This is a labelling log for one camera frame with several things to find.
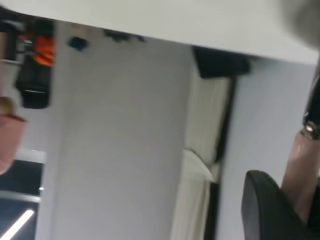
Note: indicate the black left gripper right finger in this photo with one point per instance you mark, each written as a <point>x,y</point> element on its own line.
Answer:
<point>316,205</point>

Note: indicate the black box under table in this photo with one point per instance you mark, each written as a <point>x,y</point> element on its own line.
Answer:
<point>220,63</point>

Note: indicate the black and orange device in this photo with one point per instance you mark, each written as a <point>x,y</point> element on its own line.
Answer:
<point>37,65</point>

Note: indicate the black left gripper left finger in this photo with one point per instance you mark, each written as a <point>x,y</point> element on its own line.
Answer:
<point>265,207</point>

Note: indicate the white ribbed panel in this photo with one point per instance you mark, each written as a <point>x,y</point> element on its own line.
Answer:
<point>208,120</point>

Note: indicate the pink blurred object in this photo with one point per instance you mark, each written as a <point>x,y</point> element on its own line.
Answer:
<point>10,140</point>

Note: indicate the small dark blue object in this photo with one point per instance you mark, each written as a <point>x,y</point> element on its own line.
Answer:
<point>78,43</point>

